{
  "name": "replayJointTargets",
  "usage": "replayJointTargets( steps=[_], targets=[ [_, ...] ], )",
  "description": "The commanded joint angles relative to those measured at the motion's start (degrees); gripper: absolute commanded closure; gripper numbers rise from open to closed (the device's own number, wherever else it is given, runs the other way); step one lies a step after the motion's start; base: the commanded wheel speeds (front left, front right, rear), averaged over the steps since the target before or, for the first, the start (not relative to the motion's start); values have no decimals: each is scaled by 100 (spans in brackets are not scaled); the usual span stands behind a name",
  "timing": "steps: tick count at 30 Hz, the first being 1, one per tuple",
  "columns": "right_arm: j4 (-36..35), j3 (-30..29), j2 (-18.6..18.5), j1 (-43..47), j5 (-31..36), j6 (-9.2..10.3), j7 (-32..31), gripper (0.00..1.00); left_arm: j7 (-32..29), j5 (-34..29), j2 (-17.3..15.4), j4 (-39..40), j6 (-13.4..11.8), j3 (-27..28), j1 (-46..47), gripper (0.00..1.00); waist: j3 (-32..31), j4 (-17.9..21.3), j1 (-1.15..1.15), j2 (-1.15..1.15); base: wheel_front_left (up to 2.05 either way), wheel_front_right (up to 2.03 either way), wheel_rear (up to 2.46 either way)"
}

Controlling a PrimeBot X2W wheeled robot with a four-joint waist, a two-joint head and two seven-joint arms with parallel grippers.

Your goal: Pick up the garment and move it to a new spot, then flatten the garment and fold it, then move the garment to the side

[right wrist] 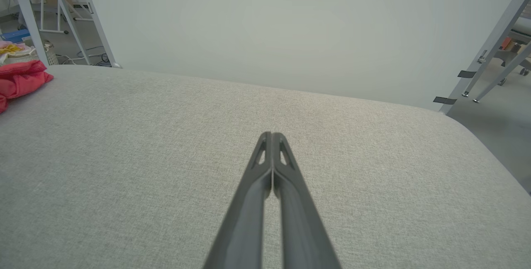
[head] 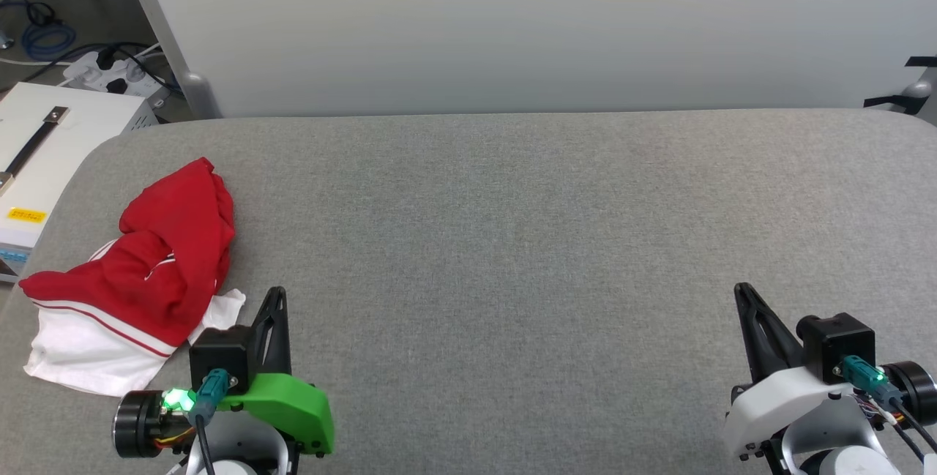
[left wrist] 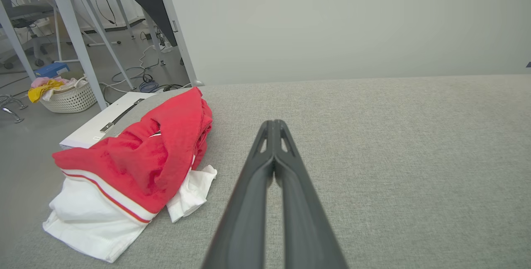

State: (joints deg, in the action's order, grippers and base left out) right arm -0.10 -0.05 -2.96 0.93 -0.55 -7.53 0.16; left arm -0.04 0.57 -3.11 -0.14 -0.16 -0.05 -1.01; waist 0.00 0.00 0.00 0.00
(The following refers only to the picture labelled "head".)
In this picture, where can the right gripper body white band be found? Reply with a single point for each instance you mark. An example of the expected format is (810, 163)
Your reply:
(776, 405)

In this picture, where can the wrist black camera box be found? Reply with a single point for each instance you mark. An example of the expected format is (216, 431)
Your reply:
(219, 350)
(842, 339)

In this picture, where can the white power strip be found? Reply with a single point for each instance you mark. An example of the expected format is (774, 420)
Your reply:
(110, 74)

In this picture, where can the red white basketball jersey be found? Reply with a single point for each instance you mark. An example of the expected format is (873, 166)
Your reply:
(154, 255)

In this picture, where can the white equipment box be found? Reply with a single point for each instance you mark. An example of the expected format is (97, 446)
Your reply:
(80, 131)

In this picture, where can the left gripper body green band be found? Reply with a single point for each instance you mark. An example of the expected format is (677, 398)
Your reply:
(293, 402)

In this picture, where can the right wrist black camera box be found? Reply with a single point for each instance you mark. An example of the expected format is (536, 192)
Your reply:
(842, 339)

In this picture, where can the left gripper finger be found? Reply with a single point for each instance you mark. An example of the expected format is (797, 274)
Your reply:
(265, 347)
(285, 343)

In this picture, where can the yellow warning label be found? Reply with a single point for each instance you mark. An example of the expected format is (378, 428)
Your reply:
(26, 215)

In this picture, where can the white partition panel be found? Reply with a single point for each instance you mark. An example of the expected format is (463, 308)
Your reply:
(512, 21)

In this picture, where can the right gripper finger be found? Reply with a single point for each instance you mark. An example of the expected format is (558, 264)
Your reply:
(783, 350)
(754, 343)

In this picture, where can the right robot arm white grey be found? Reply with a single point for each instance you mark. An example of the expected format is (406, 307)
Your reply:
(834, 438)

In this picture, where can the black tape strip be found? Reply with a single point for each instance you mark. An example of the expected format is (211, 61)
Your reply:
(886, 102)
(922, 61)

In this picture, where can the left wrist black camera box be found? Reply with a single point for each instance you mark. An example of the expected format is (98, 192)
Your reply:
(219, 350)

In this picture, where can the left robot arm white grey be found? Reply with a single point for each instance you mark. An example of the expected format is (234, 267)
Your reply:
(241, 446)

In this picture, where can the grey metal panel foot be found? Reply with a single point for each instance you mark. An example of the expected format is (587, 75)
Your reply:
(201, 94)
(916, 91)

